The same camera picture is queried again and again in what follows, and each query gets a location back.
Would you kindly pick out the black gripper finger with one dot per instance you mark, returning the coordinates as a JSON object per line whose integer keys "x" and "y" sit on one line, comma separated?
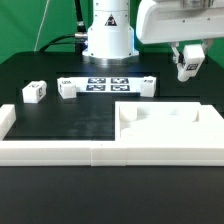
{"x": 176, "y": 54}
{"x": 206, "y": 45}

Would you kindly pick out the white U-shaped obstacle fence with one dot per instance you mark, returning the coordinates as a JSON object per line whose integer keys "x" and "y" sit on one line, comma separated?
{"x": 195, "y": 151}

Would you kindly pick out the fiducial marker sheet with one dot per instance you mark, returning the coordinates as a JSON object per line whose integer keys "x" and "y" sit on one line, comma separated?
{"x": 108, "y": 84}

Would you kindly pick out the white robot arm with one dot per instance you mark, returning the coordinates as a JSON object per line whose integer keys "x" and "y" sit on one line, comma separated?
{"x": 111, "y": 38}

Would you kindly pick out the white square tabletop part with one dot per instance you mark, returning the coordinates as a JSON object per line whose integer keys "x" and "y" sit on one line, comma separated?
{"x": 154, "y": 120}

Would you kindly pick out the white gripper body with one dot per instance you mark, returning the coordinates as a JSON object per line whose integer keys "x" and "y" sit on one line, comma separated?
{"x": 164, "y": 21}

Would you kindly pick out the green backdrop curtain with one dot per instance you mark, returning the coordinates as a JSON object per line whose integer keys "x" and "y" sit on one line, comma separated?
{"x": 20, "y": 21}

